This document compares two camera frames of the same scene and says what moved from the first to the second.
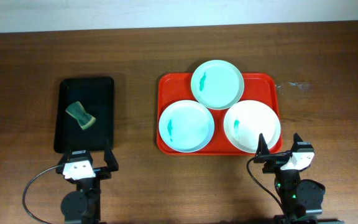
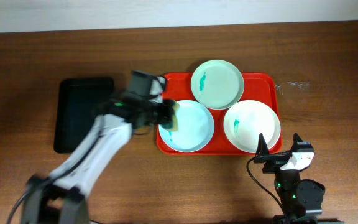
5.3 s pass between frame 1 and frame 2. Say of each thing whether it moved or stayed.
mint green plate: stayed
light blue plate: stayed
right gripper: stayed
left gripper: moved
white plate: stayed
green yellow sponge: moved
